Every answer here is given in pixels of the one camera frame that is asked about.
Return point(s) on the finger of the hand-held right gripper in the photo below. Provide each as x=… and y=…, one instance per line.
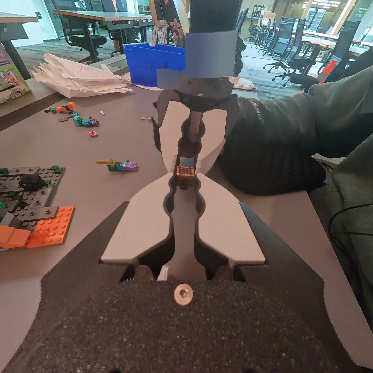
x=170, y=131
x=215, y=134

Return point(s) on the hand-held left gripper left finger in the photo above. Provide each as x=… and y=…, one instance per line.
x=137, y=230

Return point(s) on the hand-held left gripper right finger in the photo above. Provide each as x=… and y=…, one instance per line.
x=230, y=230

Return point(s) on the small brown brick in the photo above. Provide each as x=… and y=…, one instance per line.
x=185, y=172

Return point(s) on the small white printed bag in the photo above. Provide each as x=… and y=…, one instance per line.
x=163, y=274

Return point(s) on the zombie toy figure gold sword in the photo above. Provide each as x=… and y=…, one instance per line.
x=125, y=166

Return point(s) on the person's right forearm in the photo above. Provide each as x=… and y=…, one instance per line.
x=291, y=116

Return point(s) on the grey desk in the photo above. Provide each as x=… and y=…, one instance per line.
x=102, y=145

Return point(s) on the black flower toy box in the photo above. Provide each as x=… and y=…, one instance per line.
x=169, y=14

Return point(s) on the thin paper booklet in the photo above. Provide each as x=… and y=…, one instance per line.
x=243, y=83

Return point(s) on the white box stand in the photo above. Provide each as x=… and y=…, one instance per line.
x=160, y=32

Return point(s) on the black quilted cushion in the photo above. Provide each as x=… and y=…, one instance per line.
x=271, y=174

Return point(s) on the blue plastic bin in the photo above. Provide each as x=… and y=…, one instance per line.
x=145, y=64

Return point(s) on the row of black office chairs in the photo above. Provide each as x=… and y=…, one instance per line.
x=291, y=38

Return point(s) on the zombie toy figure teal helmet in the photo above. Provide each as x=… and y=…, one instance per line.
x=86, y=121

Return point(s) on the orange block toy creature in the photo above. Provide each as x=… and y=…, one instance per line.
x=68, y=107

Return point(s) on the grey toy shovel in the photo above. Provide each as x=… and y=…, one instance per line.
x=64, y=119

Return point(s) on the pile of white paper bags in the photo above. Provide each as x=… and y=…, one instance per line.
x=75, y=78

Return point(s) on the grey toy brick building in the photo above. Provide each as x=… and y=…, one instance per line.
x=29, y=204

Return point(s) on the wooden table black legs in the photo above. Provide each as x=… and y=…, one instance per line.
x=102, y=16
x=14, y=19

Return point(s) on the red cone shaped object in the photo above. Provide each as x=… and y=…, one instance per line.
x=327, y=70

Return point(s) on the black office chair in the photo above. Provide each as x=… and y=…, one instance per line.
x=84, y=35

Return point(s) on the person's green sweatshirt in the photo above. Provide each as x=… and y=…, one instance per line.
x=355, y=189

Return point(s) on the green toy box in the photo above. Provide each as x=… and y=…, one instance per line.
x=11, y=81

